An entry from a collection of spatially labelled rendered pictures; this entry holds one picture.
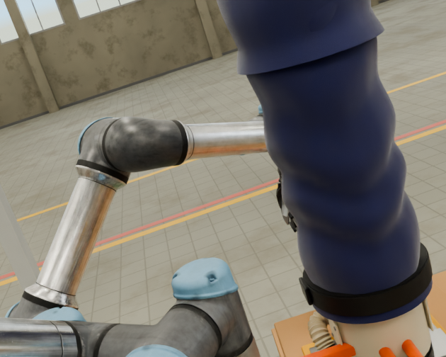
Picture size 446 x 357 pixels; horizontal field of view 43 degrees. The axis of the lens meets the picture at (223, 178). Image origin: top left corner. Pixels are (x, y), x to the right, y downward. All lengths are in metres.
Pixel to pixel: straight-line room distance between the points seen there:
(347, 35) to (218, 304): 0.42
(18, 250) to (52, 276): 2.82
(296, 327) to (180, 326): 0.79
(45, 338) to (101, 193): 0.60
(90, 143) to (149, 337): 0.66
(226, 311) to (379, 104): 0.41
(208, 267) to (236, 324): 0.08
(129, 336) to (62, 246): 0.57
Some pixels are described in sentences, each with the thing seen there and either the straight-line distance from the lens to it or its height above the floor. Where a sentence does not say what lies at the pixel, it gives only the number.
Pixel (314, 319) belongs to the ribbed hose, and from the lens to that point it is 1.27.
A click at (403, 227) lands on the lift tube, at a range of 0.96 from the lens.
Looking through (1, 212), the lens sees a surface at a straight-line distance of 3.94.
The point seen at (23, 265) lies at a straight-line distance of 4.05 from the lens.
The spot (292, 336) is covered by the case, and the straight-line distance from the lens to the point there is 1.38.
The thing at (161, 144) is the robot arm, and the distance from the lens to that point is 1.12.
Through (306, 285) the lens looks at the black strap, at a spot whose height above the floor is 1.21.
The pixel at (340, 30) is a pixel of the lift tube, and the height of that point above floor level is 1.63.
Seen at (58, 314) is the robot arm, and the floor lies 1.27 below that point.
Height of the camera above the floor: 1.72
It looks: 17 degrees down
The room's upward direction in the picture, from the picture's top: 18 degrees counter-clockwise
